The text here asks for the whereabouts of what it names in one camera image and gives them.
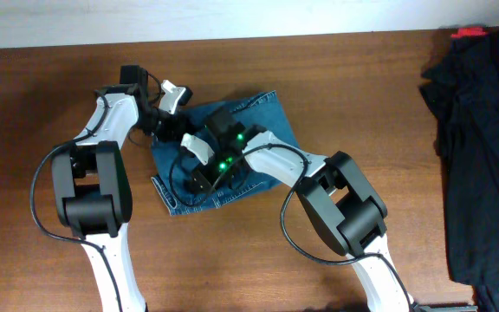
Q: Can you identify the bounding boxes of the left black cable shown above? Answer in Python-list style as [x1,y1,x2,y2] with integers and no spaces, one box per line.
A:
[29,71,164,312]

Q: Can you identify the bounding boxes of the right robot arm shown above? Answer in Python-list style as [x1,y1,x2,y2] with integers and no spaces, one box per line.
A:
[181,108,418,311]

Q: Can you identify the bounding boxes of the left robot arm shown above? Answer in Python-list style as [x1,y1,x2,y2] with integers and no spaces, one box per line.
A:
[49,65,192,311]

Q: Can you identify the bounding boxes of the red cloth piece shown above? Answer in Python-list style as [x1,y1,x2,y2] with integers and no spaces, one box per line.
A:
[450,27,488,40]

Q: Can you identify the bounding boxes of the right black cable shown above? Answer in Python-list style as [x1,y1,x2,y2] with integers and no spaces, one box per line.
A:
[167,142,415,312]

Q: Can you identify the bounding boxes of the blue denim jeans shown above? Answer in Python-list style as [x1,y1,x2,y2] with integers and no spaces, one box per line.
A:
[151,91,298,216]

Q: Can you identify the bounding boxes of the black garment pile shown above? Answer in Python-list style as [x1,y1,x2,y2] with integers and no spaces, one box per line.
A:
[419,29,499,311]

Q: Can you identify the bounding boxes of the black cable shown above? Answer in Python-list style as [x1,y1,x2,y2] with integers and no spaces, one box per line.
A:
[167,142,415,312]
[29,71,164,312]

